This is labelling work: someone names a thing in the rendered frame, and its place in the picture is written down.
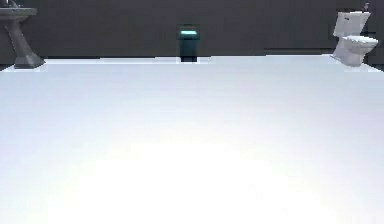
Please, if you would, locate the dark teal garbage can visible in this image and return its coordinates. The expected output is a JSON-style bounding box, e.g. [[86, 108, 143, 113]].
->
[[176, 23, 201, 64]]

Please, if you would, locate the white toilet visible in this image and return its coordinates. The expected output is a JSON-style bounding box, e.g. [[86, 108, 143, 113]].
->
[[330, 9, 380, 68]]

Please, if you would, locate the grey pedestal sink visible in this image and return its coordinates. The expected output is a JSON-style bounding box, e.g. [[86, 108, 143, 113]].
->
[[0, 0, 47, 70]]

